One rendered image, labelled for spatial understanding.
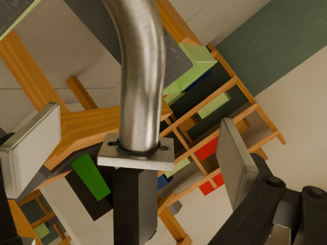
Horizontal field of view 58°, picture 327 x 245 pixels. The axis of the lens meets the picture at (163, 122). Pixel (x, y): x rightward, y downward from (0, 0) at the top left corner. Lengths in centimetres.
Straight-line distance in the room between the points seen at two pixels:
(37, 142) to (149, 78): 8
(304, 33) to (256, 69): 100
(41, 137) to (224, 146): 11
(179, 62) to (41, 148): 12
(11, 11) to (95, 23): 6
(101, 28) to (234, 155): 14
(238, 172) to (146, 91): 8
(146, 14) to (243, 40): 585
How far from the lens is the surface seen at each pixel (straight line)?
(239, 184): 16
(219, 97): 546
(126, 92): 20
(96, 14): 24
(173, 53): 24
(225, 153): 19
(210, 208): 655
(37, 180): 30
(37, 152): 19
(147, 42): 19
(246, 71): 597
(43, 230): 637
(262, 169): 17
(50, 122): 21
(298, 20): 609
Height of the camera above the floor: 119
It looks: 6 degrees down
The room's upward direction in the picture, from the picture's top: 144 degrees clockwise
